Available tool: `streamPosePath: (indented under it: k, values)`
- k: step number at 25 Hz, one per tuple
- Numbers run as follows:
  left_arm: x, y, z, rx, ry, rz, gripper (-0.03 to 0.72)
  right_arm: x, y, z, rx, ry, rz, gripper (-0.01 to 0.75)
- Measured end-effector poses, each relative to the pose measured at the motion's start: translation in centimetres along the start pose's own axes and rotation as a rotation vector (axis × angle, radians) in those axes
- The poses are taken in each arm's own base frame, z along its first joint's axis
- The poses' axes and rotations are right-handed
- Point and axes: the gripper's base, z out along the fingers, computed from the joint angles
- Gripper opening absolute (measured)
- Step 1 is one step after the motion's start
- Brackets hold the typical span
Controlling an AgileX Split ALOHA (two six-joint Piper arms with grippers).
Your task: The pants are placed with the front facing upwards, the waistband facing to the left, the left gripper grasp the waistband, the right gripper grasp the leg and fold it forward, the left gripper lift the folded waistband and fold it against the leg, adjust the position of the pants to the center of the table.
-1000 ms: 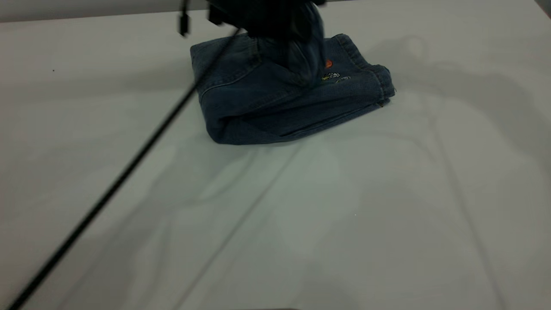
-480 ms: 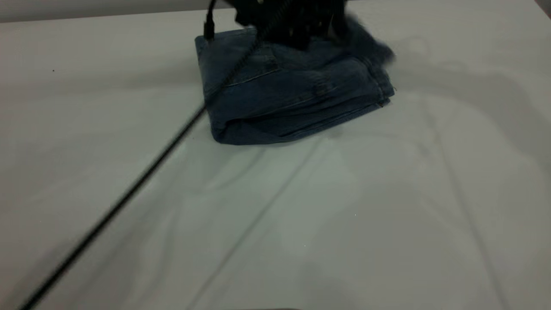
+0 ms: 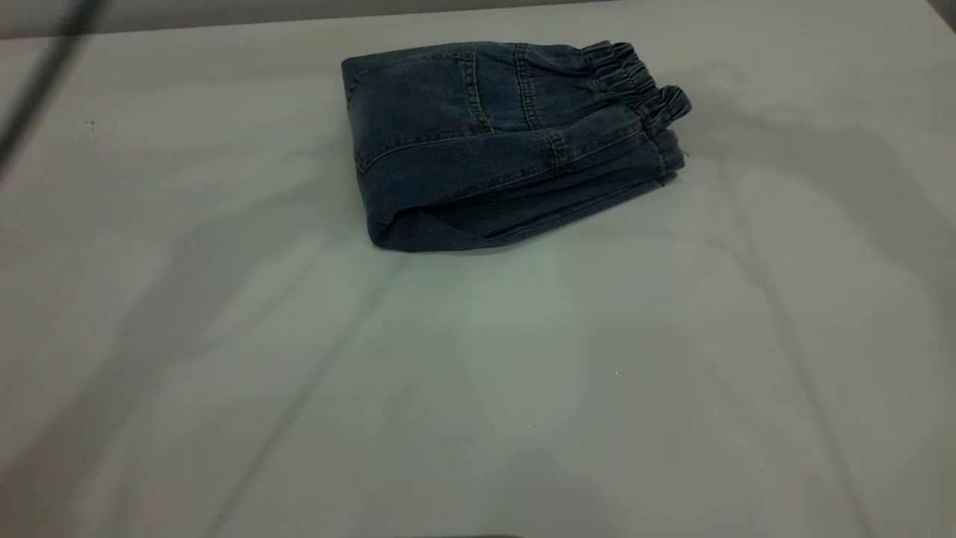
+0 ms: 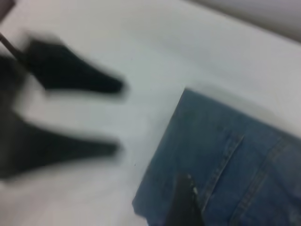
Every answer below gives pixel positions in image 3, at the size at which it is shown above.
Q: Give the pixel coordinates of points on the blue denim pants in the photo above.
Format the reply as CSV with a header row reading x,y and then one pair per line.
x,y
485,149

